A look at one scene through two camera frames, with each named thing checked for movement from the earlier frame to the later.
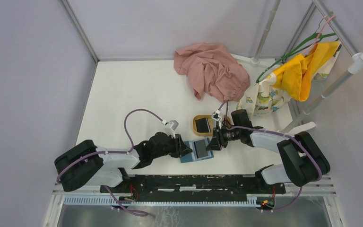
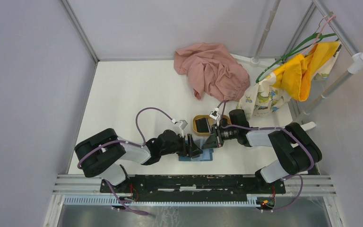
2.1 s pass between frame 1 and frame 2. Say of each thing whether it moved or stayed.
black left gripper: moved
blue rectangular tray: stayed
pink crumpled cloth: stayed
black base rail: stayed
